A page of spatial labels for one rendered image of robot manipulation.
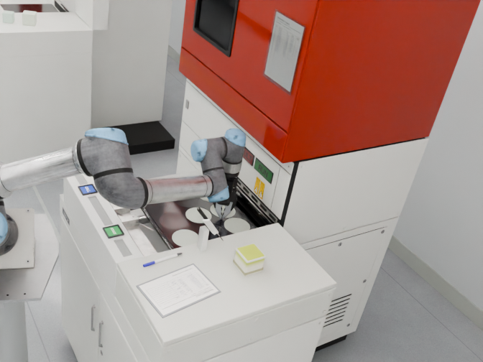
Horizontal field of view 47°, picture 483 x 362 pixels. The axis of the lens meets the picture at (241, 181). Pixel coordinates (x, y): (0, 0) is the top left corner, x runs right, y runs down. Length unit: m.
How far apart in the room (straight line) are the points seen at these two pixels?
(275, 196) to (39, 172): 0.83
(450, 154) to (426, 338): 1.02
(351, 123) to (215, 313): 0.83
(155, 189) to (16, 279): 0.57
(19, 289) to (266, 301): 0.79
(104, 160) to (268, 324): 0.71
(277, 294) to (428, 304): 1.86
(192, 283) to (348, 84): 0.82
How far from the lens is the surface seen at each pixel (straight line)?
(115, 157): 1.65
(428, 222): 3.57
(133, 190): 1.65
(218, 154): 1.91
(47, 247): 2.10
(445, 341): 3.35
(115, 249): 1.86
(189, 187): 1.80
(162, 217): 2.11
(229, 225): 2.12
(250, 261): 1.77
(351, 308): 2.85
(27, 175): 1.77
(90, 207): 2.04
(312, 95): 1.84
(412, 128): 2.31
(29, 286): 1.96
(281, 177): 2.01
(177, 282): 1.75
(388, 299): 3.43
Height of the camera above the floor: 2.16
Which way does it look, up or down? 32 degrees down
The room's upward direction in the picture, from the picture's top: 11 degrees clockwise
